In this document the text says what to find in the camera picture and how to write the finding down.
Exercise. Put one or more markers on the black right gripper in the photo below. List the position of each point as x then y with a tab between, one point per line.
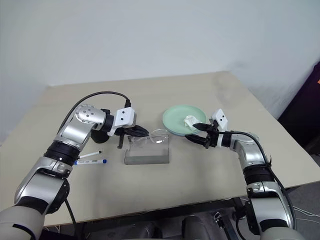
212	136

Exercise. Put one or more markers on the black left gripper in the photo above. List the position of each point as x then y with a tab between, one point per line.
121	140

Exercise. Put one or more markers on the clear frame glasses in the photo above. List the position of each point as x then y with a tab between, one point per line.
157	137

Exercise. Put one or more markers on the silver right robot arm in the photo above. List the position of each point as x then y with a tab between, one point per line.
250	152

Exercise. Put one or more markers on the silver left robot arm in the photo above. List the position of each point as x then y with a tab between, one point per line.
72	130

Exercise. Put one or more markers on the clear plastic glasses case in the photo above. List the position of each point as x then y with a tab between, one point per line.
147	153

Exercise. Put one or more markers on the crumpled white tissue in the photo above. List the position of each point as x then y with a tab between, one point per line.
190	122

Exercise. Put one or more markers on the pale blue plate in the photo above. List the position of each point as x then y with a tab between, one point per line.
172	133

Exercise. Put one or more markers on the mint green plate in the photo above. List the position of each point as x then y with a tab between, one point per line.
175	117

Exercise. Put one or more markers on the white marker with black cap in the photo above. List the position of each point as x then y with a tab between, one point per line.
91	154

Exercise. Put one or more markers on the white marker with blue cap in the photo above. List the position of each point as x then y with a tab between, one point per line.
90	162

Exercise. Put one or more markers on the grey rounded shape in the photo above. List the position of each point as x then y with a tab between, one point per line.
197	228

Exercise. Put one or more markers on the dark cabinet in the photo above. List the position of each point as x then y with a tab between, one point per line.
302	110

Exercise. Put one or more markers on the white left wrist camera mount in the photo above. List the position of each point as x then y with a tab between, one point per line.
124	115

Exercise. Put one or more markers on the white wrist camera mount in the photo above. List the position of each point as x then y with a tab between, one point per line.
124	115
220	118

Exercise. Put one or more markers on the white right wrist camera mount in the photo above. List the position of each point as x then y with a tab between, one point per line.
220	118

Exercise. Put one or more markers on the black table frame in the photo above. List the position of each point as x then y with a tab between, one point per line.
155	215

